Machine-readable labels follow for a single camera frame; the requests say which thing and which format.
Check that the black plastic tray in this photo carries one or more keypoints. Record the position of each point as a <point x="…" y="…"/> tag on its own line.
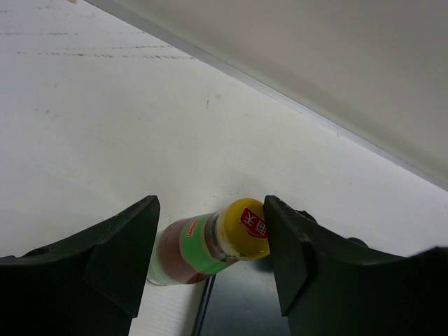
<point x="241" y="300"/>

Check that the red sauce bottle yellow cap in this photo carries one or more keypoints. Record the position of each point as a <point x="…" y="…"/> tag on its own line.
<point x="193" y="249"/>

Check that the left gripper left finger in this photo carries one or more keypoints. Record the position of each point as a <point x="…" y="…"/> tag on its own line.
<point x="90" y="283"/>

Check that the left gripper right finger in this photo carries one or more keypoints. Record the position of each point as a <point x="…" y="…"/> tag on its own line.
<point x="330" y="285"/>

